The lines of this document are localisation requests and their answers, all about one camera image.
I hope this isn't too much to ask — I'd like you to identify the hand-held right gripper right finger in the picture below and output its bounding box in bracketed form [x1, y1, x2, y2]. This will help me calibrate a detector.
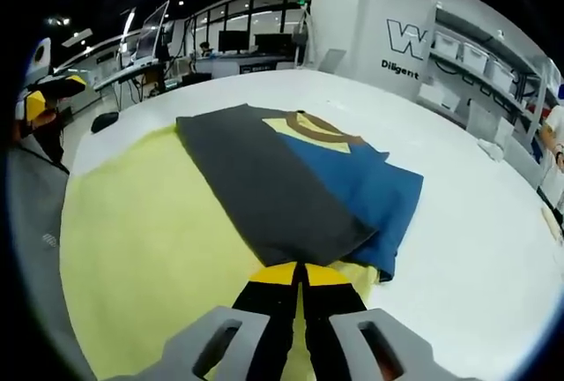
[301, 264, 442, 381]

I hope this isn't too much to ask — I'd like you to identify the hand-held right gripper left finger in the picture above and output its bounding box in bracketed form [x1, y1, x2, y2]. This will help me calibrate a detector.
[152, 261, 301, 381]

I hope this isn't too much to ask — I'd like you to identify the yellow grey blue garment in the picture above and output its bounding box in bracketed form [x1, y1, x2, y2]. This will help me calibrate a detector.
[59, 105, 425, 381]

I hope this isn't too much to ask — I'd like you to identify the person's left hand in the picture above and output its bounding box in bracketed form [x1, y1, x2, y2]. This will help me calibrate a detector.
[12, 111, 58, 139]

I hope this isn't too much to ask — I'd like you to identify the black oval object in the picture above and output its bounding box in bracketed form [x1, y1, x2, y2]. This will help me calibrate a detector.
[90, 111, 121, 133]

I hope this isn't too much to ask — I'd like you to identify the large tilted monitor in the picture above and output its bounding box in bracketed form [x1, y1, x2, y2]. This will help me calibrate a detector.
[133, 0, 172, 65]

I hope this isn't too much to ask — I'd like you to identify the grey mesh office chair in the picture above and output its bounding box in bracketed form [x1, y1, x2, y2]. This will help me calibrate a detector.
[6, 146, 96, 381]

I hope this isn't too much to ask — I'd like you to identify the black computer monitor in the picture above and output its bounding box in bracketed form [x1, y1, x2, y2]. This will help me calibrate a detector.
[218, 30, 249, 53]
[254, 33, 294, 54]

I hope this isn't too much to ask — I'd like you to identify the beige cloth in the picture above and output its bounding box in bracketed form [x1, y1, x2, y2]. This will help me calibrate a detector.
[540, 206, 564, 242]

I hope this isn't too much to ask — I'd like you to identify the white cloth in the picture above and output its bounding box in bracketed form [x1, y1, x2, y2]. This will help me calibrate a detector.
[478, 140, 506, 163]

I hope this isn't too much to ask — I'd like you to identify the white chair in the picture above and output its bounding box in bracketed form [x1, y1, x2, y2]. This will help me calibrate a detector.
[466, 101, 513, 145]

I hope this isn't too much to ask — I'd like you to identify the white cardboard box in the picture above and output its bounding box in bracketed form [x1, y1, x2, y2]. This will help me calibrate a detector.
[418, 83, 460, 111]

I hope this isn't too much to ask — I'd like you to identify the white storage bin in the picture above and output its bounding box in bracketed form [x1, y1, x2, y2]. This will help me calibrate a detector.
[434, 31, 464, 57]
[486, 59, 517, 93]
[462, 41, 491, 71]

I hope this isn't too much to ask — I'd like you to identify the grey metal storage shelf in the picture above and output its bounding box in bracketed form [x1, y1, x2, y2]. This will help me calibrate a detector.
[429, 1, 556, 135]

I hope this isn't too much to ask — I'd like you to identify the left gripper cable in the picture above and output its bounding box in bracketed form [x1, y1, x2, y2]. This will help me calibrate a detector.
[11, 142, 71, 176]

